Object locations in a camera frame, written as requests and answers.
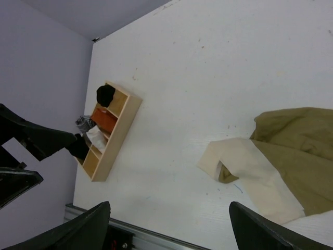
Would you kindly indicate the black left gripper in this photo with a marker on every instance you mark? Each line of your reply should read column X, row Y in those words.
column 41, row 142

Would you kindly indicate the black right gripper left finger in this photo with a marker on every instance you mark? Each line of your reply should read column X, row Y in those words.
column 86, row 231

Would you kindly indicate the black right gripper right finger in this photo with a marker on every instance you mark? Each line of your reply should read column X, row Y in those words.
column 252, row 231

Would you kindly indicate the olive and cream underwear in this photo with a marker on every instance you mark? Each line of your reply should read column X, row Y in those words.
column 285, row 166

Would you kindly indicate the black rolled cloth near compartment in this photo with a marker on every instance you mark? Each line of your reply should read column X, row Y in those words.
column 79, row 148

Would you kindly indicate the black rolled cloth compartment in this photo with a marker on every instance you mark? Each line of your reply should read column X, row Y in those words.
column 79, row 148
column 104, row 95

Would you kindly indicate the grey striped rolled cloth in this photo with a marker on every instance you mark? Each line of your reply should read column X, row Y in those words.
column 84, row 124

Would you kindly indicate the white rolled cloth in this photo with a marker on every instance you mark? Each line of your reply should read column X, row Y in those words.
column 97, row 138

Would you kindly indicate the wooden divided organizer box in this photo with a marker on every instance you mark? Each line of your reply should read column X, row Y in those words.
column 124, row 106

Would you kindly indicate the orange rolled cloth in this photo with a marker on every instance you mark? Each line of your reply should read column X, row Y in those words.
column 104, row 119

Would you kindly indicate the black rolled cloth far compartment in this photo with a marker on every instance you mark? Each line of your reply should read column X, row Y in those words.
column 104, row 95

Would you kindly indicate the aluminium front rail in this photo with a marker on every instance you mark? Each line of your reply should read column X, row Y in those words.
column 122, row 235

